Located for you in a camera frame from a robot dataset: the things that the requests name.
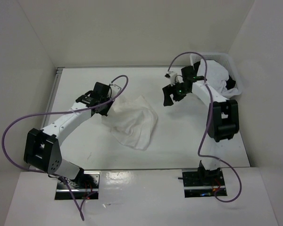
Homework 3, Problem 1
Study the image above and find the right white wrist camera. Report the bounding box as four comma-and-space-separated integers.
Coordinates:
165, 71, 178, 85

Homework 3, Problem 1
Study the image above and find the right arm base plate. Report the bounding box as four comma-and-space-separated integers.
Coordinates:
178, 168, 227, 198

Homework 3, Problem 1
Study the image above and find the white plastic basket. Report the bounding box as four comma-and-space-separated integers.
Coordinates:
190, 52, 242, 98

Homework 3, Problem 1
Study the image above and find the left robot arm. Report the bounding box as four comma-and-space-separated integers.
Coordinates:
24, 82, 121, 188

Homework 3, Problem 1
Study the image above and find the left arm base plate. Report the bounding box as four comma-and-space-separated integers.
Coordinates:
55, 171, 100, 200

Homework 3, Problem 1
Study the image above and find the black garment in basket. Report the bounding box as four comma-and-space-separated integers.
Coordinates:
191, 61, 238, 90

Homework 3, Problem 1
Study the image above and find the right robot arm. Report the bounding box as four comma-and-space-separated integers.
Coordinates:
162, 66, 239, 186

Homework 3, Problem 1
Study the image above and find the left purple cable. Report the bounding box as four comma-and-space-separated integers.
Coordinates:
1, 75, 129, 221

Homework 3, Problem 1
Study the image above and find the purple cable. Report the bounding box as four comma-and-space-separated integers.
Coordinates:
167, 51, 242, 203
1, 75, 129, 221

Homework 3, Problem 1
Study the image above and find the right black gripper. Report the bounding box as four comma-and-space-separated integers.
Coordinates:
162, 80, 190, 106

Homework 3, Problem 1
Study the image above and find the cream pleated skirt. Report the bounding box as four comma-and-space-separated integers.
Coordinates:
101, 95, 158, 151

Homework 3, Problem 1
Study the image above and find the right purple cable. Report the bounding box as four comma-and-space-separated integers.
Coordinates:
167, 51, 242, 203

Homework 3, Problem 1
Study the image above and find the white skirt in basket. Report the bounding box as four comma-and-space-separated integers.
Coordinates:
196, 60, 242, 99

